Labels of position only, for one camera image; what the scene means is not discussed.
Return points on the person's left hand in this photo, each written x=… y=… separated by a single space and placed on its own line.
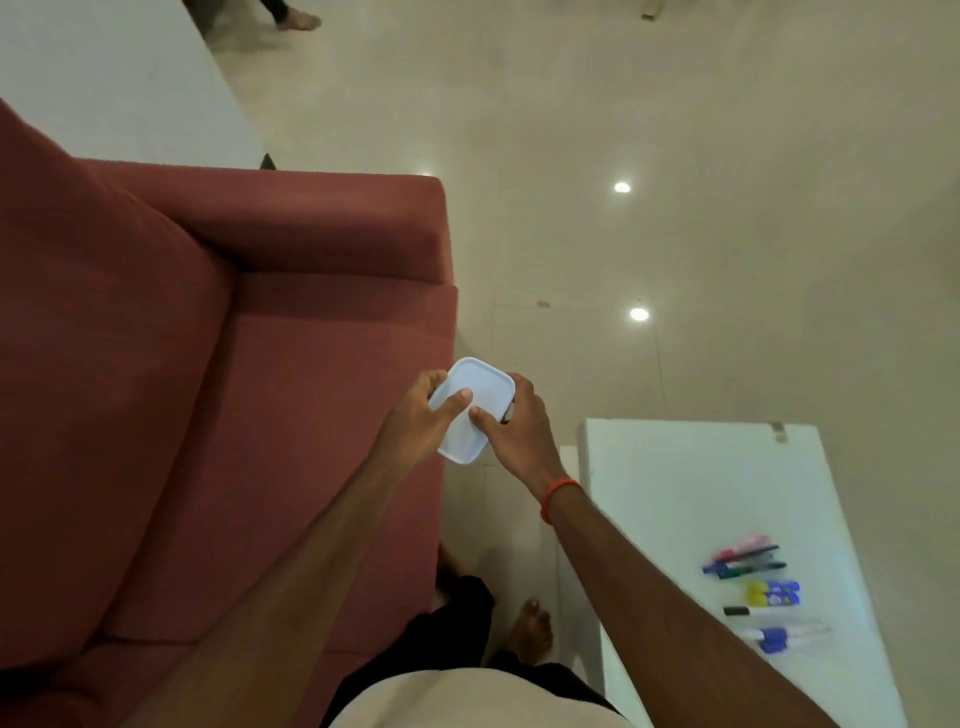
x=409 y=431

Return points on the person's right hand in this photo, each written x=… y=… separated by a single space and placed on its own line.
x=525 y=442

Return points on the person's right thumb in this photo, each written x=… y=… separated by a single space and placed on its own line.
x=484 y=421

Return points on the person's left thumb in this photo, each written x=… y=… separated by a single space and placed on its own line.
x=456 y=403

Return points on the white plastic lidded container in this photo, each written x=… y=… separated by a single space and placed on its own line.
x=480 y=386

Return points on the person's left forearm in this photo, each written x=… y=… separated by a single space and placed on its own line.
x=300 y=592

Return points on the person's right forearm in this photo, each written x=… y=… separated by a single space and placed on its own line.
x=660 y=615

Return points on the red wristband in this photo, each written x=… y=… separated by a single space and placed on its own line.
x=559 y=496

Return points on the red fabric sofa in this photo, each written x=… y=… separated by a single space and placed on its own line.
x=300 y=375

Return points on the person's right foot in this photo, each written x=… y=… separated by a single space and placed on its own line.
x=529 y=634

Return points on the person's foot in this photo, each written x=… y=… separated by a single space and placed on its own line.
x=296 y=18
x=529 y=634

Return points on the black trousers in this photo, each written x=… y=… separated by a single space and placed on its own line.
x=450 y=645

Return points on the white low table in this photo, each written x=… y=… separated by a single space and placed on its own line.
x=720 y=495

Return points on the white shirt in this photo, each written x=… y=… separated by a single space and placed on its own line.
x=480 y=705

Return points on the pink marker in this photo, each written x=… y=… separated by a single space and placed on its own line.
x=741 y=546

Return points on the black pen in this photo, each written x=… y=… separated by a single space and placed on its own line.
x=742 y=559

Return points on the dark green pen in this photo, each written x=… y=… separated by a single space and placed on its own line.
x=754 y=570

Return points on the white marker with black cap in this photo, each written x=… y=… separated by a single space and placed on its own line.
x=757 y=610

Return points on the yellow and blue glue stick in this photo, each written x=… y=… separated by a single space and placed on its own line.
x=772 y=595

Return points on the red sofa back cushion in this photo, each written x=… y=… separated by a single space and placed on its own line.
x=90 y=390

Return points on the clear pen with blue cap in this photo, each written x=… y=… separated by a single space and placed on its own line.
x=780 y=637

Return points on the large white table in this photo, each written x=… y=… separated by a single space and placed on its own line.
x=105 y=75

